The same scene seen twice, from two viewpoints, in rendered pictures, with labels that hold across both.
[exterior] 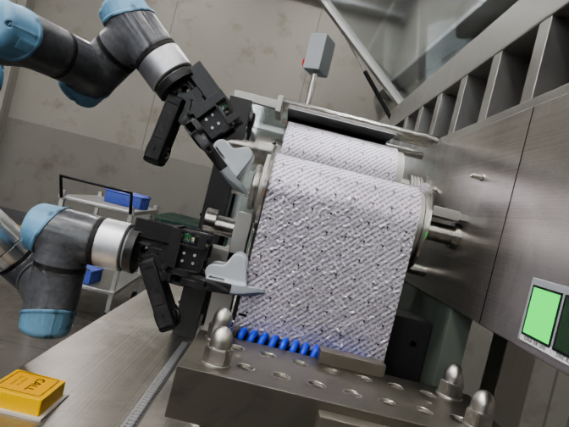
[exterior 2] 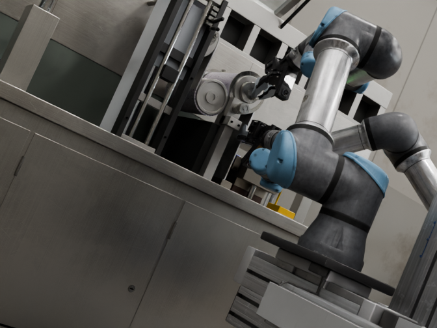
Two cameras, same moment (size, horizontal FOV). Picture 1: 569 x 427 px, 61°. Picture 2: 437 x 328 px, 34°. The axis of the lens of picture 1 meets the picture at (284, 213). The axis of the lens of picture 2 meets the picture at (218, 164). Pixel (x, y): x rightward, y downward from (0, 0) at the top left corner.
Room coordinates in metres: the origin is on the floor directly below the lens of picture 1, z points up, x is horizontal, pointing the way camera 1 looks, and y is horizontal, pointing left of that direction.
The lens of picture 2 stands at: (1.98, 2.16, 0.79)
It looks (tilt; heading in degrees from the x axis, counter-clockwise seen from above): 5 degrees up; 241
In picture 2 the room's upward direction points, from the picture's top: 24 degrees clockwise
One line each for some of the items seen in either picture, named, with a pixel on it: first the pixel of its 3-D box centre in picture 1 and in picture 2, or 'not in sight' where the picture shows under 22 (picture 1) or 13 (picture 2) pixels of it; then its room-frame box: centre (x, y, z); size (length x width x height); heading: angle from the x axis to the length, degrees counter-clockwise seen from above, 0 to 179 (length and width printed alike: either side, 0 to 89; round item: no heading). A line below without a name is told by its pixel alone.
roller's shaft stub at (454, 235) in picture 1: (436, 231); not in sight; (0.80, -0.25, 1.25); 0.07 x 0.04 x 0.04; 91
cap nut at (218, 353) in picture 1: (220, 345); not in sight; (0.58, 0.04, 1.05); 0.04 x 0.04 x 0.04
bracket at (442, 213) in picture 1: (445, 213); not in sight; (0.80, -0.26, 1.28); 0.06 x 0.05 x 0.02; 91
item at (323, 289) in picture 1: (321, 294); (227, 131); (0.74, -0.08, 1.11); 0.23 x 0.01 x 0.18; 91
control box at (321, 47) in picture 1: (317, 55); not in sight; (1.35, 0.02, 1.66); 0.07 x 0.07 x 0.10; 64
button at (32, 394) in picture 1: (27, 391); (280, 211); (0.64, 0.27, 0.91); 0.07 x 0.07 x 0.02; 1
